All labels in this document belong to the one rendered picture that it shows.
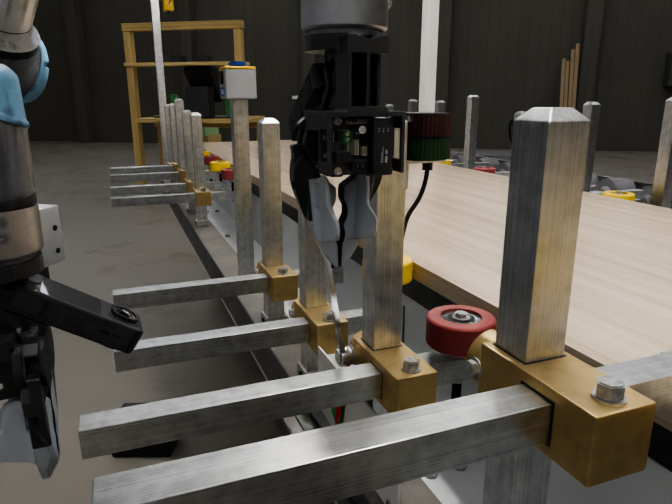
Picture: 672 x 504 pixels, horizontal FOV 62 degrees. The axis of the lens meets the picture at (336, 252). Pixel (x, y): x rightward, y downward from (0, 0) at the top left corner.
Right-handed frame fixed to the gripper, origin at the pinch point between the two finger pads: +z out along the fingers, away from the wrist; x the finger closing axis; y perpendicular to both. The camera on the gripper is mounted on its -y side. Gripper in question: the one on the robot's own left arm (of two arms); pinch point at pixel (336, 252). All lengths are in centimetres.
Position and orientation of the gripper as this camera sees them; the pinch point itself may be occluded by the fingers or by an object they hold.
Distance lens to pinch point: 56.0
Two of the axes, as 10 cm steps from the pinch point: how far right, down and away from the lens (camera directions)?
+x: 9.3, -1.0, 3.5
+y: 3.6, 2.5, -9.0
